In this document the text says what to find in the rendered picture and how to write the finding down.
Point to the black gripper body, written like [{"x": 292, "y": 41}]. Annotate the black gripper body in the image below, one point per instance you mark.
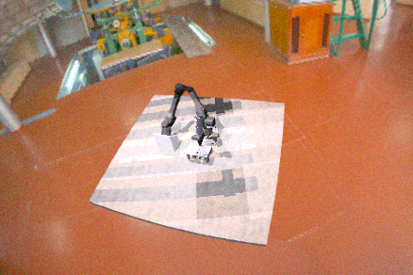
[{"x": 198, "y": 132}]

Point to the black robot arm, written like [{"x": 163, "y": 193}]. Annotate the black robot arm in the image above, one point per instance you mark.
[{"x": 169, "y": 120}]

